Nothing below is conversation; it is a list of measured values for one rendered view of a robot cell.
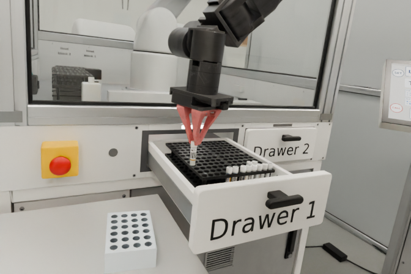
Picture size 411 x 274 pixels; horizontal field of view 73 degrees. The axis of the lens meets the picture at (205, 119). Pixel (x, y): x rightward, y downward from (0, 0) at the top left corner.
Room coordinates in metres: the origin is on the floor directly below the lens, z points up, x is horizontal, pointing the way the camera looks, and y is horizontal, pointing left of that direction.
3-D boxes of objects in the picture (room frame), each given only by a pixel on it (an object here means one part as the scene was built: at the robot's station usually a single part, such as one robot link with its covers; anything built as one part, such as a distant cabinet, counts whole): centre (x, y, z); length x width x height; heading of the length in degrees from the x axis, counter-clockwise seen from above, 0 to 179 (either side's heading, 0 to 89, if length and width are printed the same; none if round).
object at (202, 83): (0.50, 0.01, 1.08); 0.10 x 0.07 x 0.07; 55
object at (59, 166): (0.55, 0.29, 0.88); 0.04 x 0.03 x 0.04; 117
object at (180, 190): (0.65, -0.03, 0.86); 0.40 x 0.26 x 0.06; 27
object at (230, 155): (0.64, -0.03, 0.87); 0.22 x 0.18 x 0.06; 27
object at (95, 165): (1.19, 0.21, 0.87); 1.02 x 0.95 x 0.14; 117
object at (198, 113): (0.51, 0.02, 1.01); 0.07 x 0.07 x 0.09; 55
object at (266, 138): (0.89, -0.26, 0.87); 0.29 x 0.02 x 0.11; 117
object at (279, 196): (0.44, -0.14, 0.91); 0.07 x 0.04 x 0.01; 117
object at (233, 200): (0.46, -0.13, 0.87); 0.29 x 0.02 x 0.11; 117
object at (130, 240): (0.47, 0.12, 0.78); 0.12 x 0.08 x 0.04; 18
